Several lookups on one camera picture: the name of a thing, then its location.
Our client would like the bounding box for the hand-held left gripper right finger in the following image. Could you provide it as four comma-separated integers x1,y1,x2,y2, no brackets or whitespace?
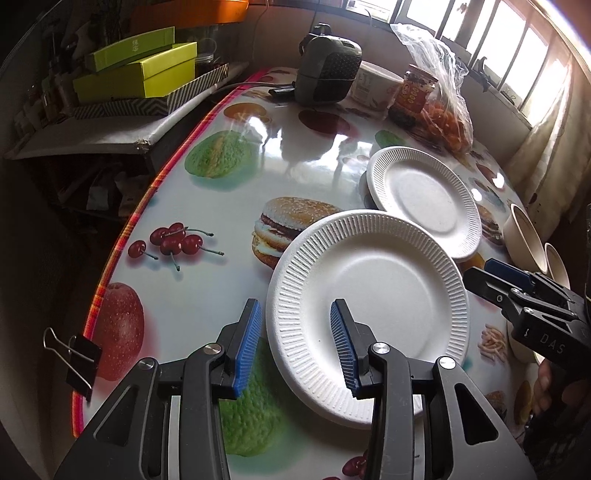
329,298,539,480

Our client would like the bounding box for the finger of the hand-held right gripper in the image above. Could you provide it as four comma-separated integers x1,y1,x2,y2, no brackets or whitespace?
484,258,540,291
463,267,525,320

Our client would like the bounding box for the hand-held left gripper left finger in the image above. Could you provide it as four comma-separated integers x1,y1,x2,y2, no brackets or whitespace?
54,298,264,480

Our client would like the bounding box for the beige paper bowl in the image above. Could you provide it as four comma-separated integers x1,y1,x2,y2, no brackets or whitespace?
544,242,572,289
503,203,549,274

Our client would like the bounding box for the large white paper plate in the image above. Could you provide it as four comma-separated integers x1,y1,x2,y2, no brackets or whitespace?
265,210,471,430

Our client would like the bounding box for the person's right hand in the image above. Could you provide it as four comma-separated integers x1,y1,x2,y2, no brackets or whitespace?
531,357,589,418

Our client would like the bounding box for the food printed tablecloth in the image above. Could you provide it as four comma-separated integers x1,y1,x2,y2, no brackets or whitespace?
71,67,536,480

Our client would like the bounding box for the small white paper plate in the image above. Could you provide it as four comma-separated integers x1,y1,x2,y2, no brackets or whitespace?
366,146,482,264

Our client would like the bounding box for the cream heart printed curtain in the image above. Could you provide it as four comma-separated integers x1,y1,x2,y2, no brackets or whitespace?
503,55,591,232

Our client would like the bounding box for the pile of oranges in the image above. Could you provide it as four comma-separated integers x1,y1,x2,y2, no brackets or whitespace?
418,99,474,154

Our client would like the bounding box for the large black binder clip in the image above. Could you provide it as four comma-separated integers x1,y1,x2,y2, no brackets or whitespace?
43,327,103,401

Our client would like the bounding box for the glass jar with red label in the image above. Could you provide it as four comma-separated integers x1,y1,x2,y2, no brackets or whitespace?
388,65,439,128

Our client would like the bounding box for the black window hook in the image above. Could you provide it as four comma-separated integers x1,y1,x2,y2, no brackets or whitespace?
475,55,493,89

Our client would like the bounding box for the clear plastic bag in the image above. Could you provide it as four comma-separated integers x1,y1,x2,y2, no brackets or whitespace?
390,23,476,158

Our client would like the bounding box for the barred window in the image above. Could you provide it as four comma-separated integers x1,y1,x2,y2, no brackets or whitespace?
360,0,573,125

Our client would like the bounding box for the white plastic tub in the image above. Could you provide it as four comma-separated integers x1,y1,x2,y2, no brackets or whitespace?
351,60,404,110

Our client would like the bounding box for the white board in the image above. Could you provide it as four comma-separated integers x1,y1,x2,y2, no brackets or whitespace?
4,62,252,160

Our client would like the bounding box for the striped cardboard box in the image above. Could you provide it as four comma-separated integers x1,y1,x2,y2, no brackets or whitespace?
69,62,229,121

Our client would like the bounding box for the dark grey small heater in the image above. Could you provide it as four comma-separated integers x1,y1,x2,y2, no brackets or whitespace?
270,23,363,106

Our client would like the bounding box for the deep green cardboard box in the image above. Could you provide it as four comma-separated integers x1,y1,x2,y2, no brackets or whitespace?
72,42,198,103

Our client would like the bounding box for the flat green cardboard box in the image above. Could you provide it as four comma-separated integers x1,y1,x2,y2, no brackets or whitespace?
84,26,176,73

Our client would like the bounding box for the orange box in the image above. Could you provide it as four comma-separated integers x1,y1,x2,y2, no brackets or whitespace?
134,0,250,29

